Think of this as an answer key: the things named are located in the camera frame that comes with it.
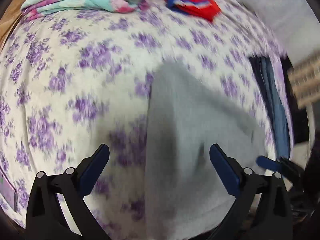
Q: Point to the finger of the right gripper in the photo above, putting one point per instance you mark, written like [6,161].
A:
[289,169]
[268,164]

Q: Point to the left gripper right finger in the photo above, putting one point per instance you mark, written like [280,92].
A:
[273,217]

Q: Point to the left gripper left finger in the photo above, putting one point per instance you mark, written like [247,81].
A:
[45,219]

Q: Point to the grey sweatpants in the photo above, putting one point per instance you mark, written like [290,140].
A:
[184,196]

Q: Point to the beige checkered curtain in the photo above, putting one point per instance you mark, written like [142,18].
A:
[304,80]

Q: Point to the blue denim jeans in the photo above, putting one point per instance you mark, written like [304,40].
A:
[276,111]

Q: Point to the dark navy pants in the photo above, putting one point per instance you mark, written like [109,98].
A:
[260,79]

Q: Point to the purple floral bed sheet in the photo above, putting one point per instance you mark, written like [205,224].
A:
[76,79]

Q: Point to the red white blue folded garment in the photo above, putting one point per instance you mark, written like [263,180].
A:
[205,9]

